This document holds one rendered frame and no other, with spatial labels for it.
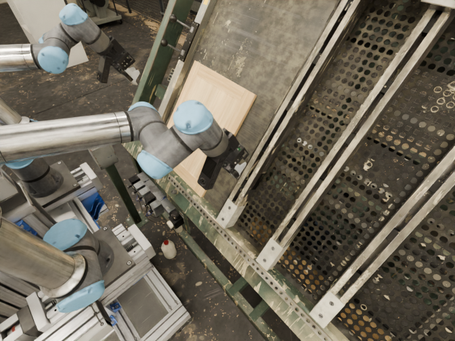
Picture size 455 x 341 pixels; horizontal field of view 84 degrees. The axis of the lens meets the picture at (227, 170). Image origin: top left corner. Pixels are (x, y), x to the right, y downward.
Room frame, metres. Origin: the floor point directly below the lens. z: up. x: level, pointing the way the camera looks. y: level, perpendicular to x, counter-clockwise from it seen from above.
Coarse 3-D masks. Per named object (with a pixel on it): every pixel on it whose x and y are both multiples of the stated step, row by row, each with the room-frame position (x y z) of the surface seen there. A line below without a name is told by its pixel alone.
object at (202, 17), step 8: (216, 0) 1.47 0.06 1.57; (200, 8) 1.46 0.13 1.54; (208, 8) 1.44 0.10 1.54; (200, 16) 1.42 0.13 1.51; (208, 16) 1.43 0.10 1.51; (200, 24) 1.40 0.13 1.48; (200, 32) 1.40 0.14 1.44; (192, 48) 1.36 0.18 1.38; (192, 56) 1.35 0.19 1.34; (184, 64) 1.32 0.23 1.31; (176, 72) 1.31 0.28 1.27; (184, 72) 1.31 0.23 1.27; (176, 80) 1.28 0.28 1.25; (168, 88) 1.28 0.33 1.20; (176, 88) 1.27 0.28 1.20; (168, 96) 1.25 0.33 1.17; (176, 96) 1.26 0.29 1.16; (160, 104) 1.25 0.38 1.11; (168, 104) 1.22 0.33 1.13; (160, 112) 1.21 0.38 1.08; (168, 112) 1.22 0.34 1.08
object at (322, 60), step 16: (352, 0) 0.98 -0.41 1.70; (368, 0) 1.00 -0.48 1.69; (336, 16) 0.97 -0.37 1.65; (352, 16) 0.95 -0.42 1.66; (336, 32) 0.92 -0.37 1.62; (320, 48) 0.92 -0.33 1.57; (336, 48) 0.92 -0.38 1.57; (320, 64) 0.87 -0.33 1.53; (304, 80) 0.88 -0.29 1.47; (320, 80) 0.88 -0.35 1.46; (288, 96) 0.85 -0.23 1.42; (304, 96) 0.83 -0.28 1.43; (288, 112) 0.80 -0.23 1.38; (272, 128) 0.79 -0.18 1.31; (288, 128) 0.79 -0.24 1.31; (272, 144) 0.74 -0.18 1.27; (256, 160) 0.73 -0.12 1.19; (272, 160) 0.74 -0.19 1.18; (256, 176) 0.68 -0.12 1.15; (240, 192) 0.68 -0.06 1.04; (224, 208) 0.63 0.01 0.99; (240, 208) 0.62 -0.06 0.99; (224, 224) 0.57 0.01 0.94
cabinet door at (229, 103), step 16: (192, 80) 1.24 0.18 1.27; (208, 80) 1.18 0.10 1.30; (224, 80) 1.13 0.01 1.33; (192, 96) 1.18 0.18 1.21; (208, 96) 1.12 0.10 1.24; (224, 96) 1.07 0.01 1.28; (240, 96) 1.02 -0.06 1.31; (256, 96) 0.99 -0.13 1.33; (224, 112) 1.01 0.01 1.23; (240, 112) 0.96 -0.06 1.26; (192, 160) 0.92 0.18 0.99; (192, 176) 0.86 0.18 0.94
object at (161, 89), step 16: (368, 16) 1.01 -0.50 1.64; (352, 32) 1.00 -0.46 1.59; (384, 32) 0.93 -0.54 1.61; (384, 48) 0.91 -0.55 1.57; (432, 48) 0.82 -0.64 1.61; (432, 64) 0.79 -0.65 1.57; (160, 96) 1.38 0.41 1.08; (288, 192) 0.64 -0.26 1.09; (336, 224) 0.49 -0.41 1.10; (352, 224) 0.47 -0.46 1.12; (400, 272) 0.31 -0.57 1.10
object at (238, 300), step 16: (384, 144) 1.27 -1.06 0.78; (416, 160) 1.12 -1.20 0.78; (368, 208) 1.19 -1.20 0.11; (240, 224) 0.78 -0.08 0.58; (192, 240) 0.87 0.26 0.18; (304, 240) 0.81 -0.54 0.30; (416, 240) 0.90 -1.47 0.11; (208, 256) 0.74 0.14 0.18; (224, 288) 0.53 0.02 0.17; (240, 304) 0.43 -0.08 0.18; (272, 336) 0.26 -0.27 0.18
